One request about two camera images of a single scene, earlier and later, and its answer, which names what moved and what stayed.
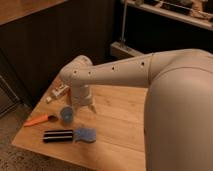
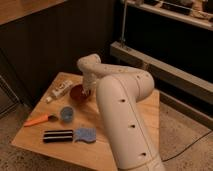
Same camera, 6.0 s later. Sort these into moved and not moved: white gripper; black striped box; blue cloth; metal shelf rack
Moved: white gripper
Not moved: blue cloth; black striped box; metal shelf rack
